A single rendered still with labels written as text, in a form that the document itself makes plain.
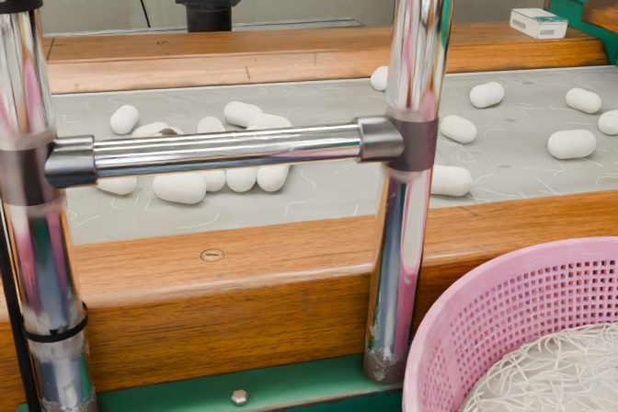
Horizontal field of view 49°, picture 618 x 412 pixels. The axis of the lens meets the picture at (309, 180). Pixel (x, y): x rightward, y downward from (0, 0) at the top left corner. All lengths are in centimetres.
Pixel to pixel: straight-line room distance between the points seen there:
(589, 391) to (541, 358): 3
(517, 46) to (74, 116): 46
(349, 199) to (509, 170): 13
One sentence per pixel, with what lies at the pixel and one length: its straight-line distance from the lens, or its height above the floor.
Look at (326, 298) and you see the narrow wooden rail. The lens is 34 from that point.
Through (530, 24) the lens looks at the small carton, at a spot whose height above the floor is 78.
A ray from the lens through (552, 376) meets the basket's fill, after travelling 34.
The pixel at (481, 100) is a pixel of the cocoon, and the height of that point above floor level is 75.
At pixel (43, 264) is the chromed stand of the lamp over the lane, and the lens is 28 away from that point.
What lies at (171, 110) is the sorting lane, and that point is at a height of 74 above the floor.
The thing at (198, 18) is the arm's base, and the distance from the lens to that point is 95.
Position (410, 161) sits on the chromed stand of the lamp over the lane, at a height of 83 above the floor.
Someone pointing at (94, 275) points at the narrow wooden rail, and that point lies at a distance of 34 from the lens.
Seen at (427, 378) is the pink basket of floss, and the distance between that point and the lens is 29.
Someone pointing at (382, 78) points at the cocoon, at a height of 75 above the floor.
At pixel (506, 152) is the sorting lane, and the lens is 54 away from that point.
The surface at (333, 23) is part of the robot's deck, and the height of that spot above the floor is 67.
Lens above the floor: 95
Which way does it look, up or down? 26 degrees down
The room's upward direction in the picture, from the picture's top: 2 degrees clockwise
